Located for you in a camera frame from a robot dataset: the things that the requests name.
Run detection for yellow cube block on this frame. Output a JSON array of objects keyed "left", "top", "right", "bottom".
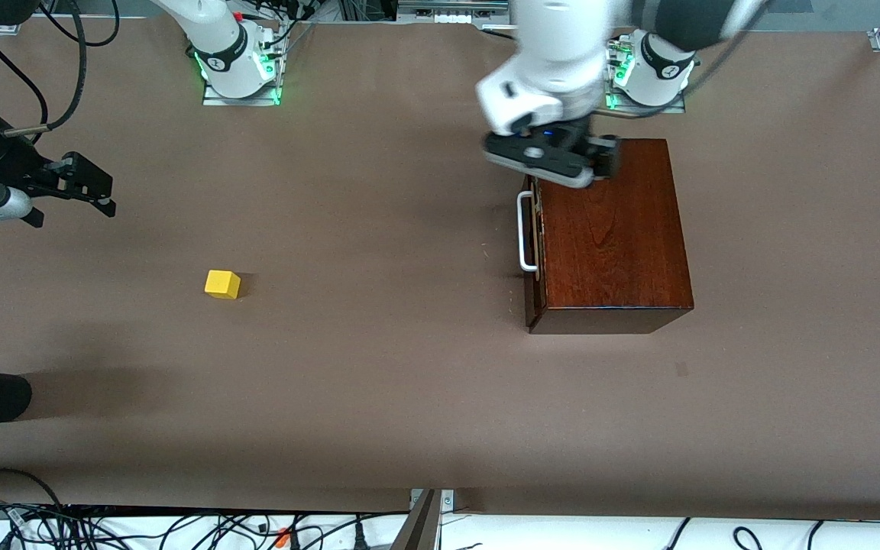
[{"left": 204, "top": 270, "right": 242, "bottom": 300}]

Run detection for metal base plate left arm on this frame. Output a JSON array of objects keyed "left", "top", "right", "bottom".
[{"left": 605, "top": 80, "right": 687, "bottom": 115}]

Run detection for dark metal bar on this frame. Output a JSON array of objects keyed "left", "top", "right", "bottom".
[{"left": 390, "top": 490, "right": 443, "bottom": 550}]

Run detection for dark red wooden cabinet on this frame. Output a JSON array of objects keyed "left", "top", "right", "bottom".
[{"left": 524, "top": 138, "right": 694, "bottom": 335}]

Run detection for small aluminium bracket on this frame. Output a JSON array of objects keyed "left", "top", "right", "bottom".
[{"left": 409, "top": 489, "right": 457, "bottom": 511}]

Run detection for light wood drawer white handle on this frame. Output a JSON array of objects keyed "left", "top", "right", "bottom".
[{"left": 516, "top": 175, "right": 545, "bottom": 306}]

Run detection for tangled black cables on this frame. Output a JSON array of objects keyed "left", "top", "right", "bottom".
[{"left": 0, "top": 500, "right": 410, "bottom": 550}]

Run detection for grey power strip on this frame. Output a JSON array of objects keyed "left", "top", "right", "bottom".
[{"left": 396, "top": 0, "right": 512, "bottom": 24}]

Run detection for metal base plate right arm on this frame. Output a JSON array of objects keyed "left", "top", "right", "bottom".
[{"left": 202, "top": 73, "right": 285, "bottom": 107}]

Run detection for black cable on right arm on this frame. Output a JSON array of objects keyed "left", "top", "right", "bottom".
[{"left": 0, "top": 0, "right": 121, "bottom": 140}]

